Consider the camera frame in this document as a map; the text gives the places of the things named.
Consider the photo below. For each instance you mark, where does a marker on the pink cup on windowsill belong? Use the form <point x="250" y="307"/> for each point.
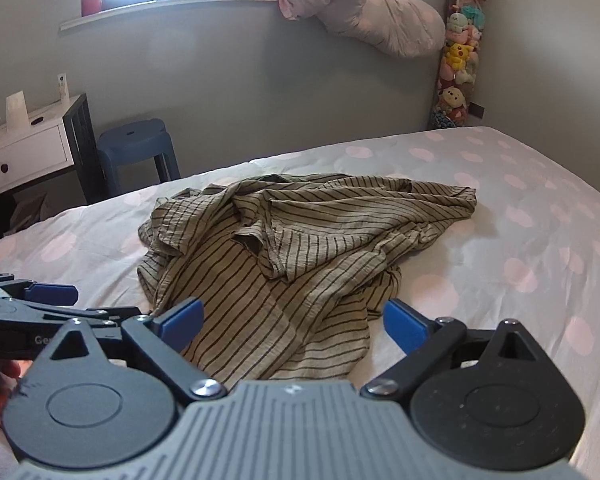
<point x="90" y="7"/>

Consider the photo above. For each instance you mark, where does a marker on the white box on desk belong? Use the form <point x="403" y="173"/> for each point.
<point x="17" y="118"/>

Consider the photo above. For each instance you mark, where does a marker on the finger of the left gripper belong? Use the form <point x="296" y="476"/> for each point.
<point x="41" y="293"/>
<point x="70" y="315"/>

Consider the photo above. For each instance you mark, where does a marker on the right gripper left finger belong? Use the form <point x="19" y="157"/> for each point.
<point x="102" y="396"/>

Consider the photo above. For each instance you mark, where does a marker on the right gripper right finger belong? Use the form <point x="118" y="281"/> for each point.
<point x="492" y="399"/>

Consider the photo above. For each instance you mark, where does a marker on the plush toy hanging organizer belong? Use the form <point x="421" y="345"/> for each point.
<point x="464" y="24"/>

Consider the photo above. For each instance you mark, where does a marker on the white bedside desk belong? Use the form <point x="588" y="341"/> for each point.
<point x="60" y="139"/>

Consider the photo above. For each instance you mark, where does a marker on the pink dotted bed sheet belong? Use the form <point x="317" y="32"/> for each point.
<point x="530" y="251"/>

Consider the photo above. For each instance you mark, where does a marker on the beige striped shirt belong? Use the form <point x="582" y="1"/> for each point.
<point x="290" y="270"/>

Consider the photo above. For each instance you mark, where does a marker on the blue plastic stool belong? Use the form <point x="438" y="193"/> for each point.
<point x="133" y="143"/>

